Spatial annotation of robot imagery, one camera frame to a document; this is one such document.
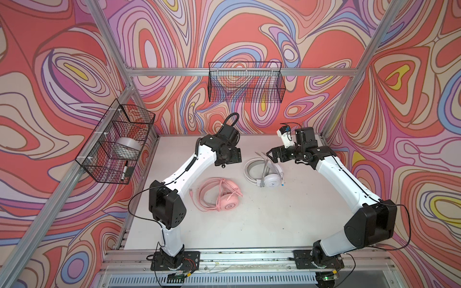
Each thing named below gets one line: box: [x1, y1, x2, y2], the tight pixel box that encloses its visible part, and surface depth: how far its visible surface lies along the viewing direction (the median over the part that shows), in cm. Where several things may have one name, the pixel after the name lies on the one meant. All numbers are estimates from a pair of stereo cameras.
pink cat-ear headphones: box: [188, 177, 244, 212], surface depth 89 cm
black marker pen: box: [121, 160, 129, 181], surface depth 75 cm
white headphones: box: [243, 151, 286, 188], surface depth 95 cm
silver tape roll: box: [113, 136, 143, 157], surface depth 73 cm
